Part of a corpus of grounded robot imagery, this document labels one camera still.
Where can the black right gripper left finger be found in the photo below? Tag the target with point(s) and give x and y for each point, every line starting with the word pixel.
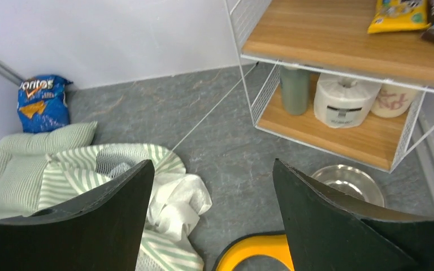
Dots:
pixel 100 229

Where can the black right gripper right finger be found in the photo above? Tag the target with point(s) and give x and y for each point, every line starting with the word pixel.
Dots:
pixel 329 230

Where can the green striped pet tent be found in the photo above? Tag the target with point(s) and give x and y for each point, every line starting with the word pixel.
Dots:
pixel 177 199

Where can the thin white tent pole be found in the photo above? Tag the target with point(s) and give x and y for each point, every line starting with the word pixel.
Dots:
pixel 238 83

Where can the yellow pet bowl holder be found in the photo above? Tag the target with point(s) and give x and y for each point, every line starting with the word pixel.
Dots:
pixel 273 244

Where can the green checked pet cushion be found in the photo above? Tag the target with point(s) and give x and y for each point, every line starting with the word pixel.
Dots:
pixel 23 158

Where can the steel bowl near shelf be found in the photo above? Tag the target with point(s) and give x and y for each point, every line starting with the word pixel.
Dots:
pixel 351 181

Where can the white toilet paper roll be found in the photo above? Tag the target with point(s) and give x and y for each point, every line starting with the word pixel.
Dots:
pixel 343 102

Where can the blue Doritos chip bag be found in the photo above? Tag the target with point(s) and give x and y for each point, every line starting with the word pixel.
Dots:
pixel 42 103

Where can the cream printed cup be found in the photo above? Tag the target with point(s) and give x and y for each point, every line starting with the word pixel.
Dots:
pixel 392 101

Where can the green bottle lower shelf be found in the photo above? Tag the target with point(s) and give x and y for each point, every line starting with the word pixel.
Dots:
pixel 295 89

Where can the yellow candy bag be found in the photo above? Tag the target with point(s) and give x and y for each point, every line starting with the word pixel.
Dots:
pixel 396 16

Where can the white wire wooden shelf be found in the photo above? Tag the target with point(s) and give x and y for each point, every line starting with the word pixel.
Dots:
pixel 331 37

